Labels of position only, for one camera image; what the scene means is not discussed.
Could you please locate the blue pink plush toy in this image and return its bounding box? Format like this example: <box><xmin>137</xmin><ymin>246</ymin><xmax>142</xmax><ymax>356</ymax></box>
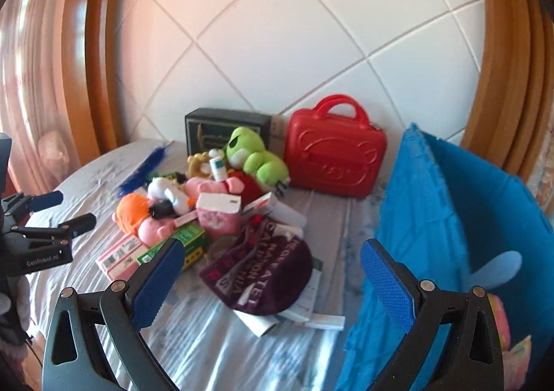
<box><xmin>468</xmin><ymin>250</ymin><xmax>523</xmax><ymax>291</ymax></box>

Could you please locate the silver white refill pouch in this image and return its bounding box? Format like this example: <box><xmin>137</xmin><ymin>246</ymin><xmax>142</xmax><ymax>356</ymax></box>
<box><xmin>502</xmin><ymin>336</ymin><xmax>533</xmax><ymax>391</ymax></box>

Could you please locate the orange plush ball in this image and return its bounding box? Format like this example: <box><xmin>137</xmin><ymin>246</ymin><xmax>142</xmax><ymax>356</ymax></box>
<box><xmin>113</xmin><ymin>193</ymin><xmax>150</xmax><ymax>236</ymax></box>

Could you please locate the pink white flat box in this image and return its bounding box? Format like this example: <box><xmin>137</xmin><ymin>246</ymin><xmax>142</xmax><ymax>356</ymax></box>
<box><xmin>96</xmin><ymin>235</ymin><xmax>148</xmax><ymax>281</ymax></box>

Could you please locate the blue feather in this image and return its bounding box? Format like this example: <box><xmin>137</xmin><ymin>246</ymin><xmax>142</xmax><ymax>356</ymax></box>
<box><xmin>117</xmin><ymin>145</ymin><xmax>167</xmax><ymax>198</ymax></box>

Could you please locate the black small bottle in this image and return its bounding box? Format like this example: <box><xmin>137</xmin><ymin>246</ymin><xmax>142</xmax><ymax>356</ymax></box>
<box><xmin>148</xmin><ymin>199</ymin><xmax>177</xmax><ymax>220</ymax></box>

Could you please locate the white duck plush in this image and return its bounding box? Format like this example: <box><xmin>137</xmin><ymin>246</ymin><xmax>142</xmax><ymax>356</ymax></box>
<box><xmin>148</xmin><ymin>177</ymin><xmax>193</xmax><ymax>216</ymax></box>

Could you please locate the pink curtain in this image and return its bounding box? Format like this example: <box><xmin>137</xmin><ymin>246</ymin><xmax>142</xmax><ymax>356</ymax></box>
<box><xmin>1</xmin><ymin>0</ymin><xmax>80</xmax><ymax>194</ymax></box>

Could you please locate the white red medicine box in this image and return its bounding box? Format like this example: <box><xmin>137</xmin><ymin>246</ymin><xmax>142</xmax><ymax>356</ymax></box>
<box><xmin>174</xmin><ymin>210</ymin><xmax>198</xmax><ymax>228</ymax></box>

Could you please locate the green medicine box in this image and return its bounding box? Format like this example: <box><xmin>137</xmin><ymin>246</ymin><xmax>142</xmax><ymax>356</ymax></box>
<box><xmin>137</xmin><ymin>222</ymin><xmax>208</xmax><ymax>270</ymax></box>

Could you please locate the pink pig plush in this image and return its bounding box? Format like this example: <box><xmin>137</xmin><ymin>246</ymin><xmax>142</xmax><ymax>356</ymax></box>
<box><xmin>184</xmin><ymin>174</ymin><xmax>265</xmax><ymax>205</ymax></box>

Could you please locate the brown bear plush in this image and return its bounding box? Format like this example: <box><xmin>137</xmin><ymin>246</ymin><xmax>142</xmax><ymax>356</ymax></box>
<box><xmin>186</xmin><ymin>152</ymin><xmax>212</xmax><ymax>179</ymax></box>

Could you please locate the pink tissue pack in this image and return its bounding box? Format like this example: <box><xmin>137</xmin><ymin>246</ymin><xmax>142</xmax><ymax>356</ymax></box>
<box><xmin>196</xmin><ymin>193</ymin><xmax>242</xmax><ymax>240</ymax></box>

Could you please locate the white small tube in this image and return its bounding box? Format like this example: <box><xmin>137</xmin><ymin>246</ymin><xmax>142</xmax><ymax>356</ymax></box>
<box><xmin>209</xmin><ymin>157</ymin><xmax>228</xmax><ymax>182</ymax></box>

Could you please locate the black gift box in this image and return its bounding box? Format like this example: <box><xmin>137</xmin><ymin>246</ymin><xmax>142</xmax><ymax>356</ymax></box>
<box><xmin>184</xmin><ymin>108</ymin><xmax>284</xmax><ymax>155</ymax></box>

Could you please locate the green frog plush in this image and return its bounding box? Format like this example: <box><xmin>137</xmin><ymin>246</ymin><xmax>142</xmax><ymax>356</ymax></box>
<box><xmin>225</xmin><ymin>126</ymin><xmax>290</xmax><ymax>195</ymax></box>

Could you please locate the red white toothpaste box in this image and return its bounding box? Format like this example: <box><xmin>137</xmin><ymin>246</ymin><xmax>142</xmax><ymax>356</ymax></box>
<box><xmin>241</xmin><ymin>192</ymin><xmax>279</xmax><ymax>217</ymax></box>

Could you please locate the red toy suitcase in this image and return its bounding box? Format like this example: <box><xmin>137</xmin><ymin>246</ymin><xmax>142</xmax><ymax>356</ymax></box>
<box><xmin>285</xmin><ymin>94</ymin><xmax>387</xmax><ymax>199</ymax></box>

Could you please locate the wooden headboard frame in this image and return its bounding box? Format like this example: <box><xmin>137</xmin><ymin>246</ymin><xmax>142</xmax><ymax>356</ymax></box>
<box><xmin>62</xmin><ymin>0</ymin><xmax>553</xmax><ymax>179</ymax></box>

